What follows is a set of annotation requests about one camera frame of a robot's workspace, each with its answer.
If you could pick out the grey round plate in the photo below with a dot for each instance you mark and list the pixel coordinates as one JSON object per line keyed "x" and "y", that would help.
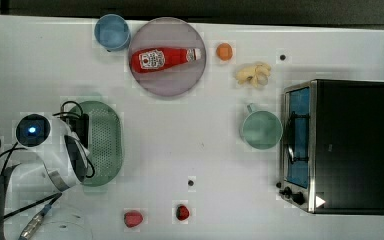
{"x": 171, "y": 33}

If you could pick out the green plastic strainer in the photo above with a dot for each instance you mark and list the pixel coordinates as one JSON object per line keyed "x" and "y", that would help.
{"x": 105, "y": 141}

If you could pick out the blue mug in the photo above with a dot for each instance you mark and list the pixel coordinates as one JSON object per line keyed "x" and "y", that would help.
{"x": 112, "y": 32}

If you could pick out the red ketchup bottle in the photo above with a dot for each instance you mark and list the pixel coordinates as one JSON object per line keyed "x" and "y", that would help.
{"x": 162, "y": 58}

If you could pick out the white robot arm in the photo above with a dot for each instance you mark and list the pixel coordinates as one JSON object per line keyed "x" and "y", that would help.
{"x": 47, "y": 159}

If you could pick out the peeled toy banana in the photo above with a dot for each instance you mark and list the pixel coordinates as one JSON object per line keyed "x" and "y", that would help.
{"x": 257, "y": 74}

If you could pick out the orange toy fruit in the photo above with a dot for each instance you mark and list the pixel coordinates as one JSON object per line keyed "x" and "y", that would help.
{"x": 224, "y": 51}

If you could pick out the black silver toaster oven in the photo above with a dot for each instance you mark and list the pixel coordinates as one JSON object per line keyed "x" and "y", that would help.
{"x": 332, "y": 149}

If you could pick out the dark red toy strawberry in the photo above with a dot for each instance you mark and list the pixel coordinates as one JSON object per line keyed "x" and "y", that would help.
{"x": 182, "y": 212}

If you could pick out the green mug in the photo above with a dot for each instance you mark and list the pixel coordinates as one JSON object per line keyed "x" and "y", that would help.
{"x": 261, "y": 129}

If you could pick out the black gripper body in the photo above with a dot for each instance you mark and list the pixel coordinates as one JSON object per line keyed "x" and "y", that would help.
{"x": 81, "y": 127}

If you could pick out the pink toy strawberry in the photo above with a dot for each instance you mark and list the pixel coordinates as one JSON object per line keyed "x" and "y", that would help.
{"x": 133, "y": 218}

